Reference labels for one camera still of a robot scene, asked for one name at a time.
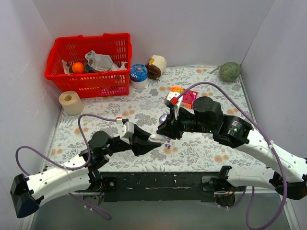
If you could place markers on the purple earbud charging case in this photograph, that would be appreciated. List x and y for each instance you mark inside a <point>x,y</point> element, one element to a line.
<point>162,118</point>

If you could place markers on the orange pink sponge box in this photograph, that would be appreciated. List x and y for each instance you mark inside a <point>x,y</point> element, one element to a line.
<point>188,98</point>

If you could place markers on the brown white plush toy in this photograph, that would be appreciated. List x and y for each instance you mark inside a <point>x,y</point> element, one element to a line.
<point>156,66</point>

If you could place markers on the beige paper roll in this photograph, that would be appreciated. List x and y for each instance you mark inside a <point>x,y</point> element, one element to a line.
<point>71,103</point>

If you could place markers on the floral table mat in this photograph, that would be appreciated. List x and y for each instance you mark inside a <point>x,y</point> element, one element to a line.
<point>195,152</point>

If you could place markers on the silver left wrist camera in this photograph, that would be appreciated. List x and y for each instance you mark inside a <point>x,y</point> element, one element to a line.
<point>126,132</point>

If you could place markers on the orange fruit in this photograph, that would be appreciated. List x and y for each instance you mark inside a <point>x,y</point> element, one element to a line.
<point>78,68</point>

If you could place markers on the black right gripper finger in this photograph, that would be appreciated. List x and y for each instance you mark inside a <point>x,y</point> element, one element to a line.
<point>167,125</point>
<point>175,135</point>

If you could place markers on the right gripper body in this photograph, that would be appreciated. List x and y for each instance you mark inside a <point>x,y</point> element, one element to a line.
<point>174,125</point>

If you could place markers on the grey crumpled bag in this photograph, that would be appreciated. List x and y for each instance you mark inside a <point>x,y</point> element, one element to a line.
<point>99,62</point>

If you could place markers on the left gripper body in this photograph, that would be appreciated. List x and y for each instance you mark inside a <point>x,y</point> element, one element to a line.
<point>135,139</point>

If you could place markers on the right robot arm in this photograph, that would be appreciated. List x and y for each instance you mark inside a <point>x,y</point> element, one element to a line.
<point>283,169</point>

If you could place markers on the white pump bottle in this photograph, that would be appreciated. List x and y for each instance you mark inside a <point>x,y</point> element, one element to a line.
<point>123,66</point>

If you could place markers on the blue white cup container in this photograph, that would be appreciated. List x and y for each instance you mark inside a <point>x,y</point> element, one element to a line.
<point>138,76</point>

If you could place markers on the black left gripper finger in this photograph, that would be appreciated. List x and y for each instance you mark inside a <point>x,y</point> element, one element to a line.
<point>140,135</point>
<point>141,148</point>

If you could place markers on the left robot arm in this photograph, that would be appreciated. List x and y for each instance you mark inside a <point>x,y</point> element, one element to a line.
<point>81,173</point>

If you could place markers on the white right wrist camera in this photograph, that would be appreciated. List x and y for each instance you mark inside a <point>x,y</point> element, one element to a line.
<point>174,100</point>

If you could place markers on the red plastic shopping basket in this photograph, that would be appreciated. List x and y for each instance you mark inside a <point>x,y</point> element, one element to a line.
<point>68,68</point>

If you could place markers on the green melon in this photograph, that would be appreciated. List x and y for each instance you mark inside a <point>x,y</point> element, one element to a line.
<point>229,71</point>

